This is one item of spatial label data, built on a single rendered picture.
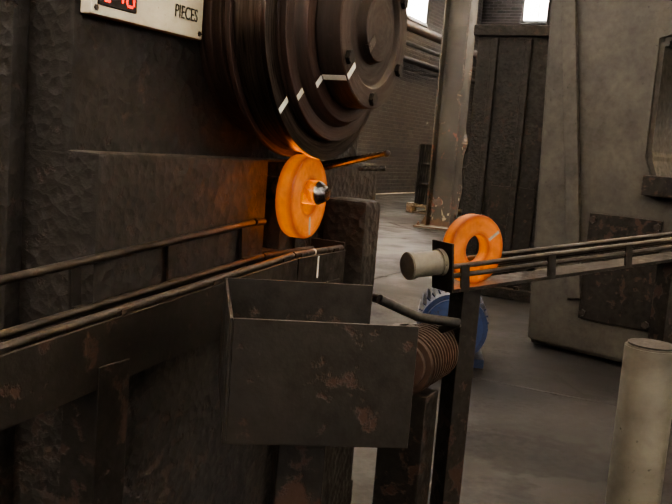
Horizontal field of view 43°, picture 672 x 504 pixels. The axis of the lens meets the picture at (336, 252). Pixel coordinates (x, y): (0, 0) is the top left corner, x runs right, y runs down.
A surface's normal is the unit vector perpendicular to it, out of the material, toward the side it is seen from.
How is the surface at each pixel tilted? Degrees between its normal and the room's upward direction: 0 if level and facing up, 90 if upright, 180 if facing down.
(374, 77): 90
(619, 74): 90
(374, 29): 90
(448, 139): 90
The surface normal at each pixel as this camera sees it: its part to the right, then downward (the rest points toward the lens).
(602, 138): -0.65, 0.04
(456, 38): -0.44, 0.07
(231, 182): 0.89, 0.13
